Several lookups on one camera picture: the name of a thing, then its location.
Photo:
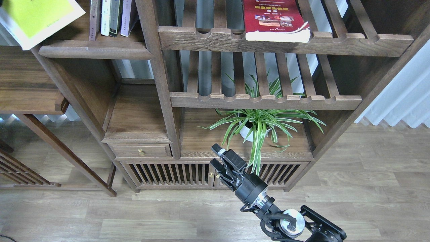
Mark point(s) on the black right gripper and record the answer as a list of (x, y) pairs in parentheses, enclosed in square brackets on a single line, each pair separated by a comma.
[(250, 189)]

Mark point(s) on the white plant pot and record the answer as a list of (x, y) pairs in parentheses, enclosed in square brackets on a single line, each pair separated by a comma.
[(247, 131)]

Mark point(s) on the white curtain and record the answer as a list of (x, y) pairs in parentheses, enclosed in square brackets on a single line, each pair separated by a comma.
[(406, 98)]

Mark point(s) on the dark green upright book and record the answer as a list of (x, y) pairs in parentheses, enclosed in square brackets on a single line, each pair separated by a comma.
[(116, 11)]

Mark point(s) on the lavender upright book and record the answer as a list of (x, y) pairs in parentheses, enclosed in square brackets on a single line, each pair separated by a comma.
[(129, 17)]

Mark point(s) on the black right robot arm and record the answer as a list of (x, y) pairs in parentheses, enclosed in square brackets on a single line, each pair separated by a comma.
[(279, 225)]

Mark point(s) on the red book on top shelf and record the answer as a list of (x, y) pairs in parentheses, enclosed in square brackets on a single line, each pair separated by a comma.
[(274, 21)]

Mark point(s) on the white upright book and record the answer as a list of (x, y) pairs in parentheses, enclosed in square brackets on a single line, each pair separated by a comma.
[(105, 17)]

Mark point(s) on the dark wooden bookshelf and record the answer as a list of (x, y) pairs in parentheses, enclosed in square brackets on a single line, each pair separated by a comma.
[(145, 97)]

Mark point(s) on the yellow-green book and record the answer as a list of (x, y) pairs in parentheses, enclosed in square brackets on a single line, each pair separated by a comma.
[(32, 21)]

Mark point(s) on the maroon book white characters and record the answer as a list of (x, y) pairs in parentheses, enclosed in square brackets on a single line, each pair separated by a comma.
[(95, 19)]

